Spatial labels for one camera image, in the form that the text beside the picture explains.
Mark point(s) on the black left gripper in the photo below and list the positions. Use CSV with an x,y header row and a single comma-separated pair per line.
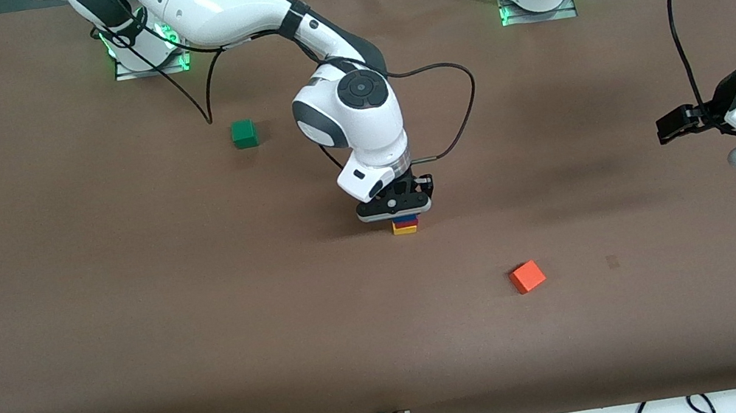
x,y
716,105

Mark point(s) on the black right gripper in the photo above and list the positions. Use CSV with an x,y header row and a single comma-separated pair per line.
x,y
421,185

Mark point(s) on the blue cube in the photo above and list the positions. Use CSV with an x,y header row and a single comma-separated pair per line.
x,y
404,219

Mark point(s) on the red cube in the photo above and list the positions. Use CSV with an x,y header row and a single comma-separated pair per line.
x,y
405,224

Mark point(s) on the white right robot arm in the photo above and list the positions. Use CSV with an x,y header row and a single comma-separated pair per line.
x,y
362,125

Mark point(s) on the yellow cube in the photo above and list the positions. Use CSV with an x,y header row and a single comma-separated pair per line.
x,y
405,230

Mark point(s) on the orange cube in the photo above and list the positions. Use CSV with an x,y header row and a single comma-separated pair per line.
x,y
528,277

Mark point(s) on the brown table cover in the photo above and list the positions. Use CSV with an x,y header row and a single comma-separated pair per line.
x,y
392,352

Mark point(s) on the green cube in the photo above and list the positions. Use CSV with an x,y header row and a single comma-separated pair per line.
x,y
244,134

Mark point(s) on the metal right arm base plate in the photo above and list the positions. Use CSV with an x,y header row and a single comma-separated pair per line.
x,y
125,71

